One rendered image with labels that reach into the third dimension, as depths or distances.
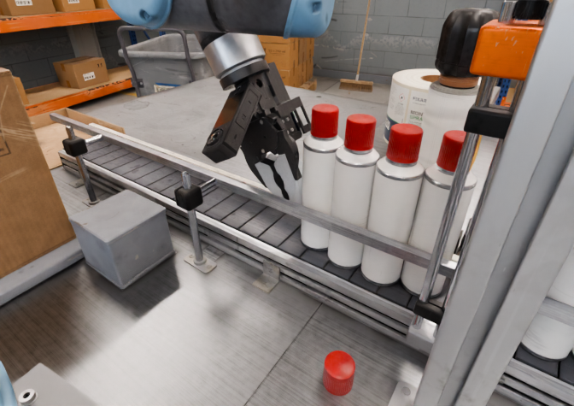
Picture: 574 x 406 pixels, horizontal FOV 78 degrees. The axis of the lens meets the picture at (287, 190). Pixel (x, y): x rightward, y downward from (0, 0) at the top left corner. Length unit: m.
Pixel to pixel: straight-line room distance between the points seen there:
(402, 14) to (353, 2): 0.63
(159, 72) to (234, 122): 2.19
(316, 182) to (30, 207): 0.41
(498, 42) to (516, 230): 0.11
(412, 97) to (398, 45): 4.10
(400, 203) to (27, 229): 0.52
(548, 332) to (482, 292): 0.21
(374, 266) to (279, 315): 0.14
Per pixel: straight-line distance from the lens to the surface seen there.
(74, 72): 4.44
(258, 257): 0.54
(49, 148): 1.12
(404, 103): 0.81
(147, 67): 2.65
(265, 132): 0.48
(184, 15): 0.40
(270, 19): 0.36
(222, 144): 0.43
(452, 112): 0.64
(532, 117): 0.20
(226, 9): 0.38
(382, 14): 4.90
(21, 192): 0.62
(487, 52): 0.27
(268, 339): 0.48
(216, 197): 0.64
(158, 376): 0.48
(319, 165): 0.44
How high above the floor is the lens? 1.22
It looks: 31 degrees down
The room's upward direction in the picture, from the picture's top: straight up
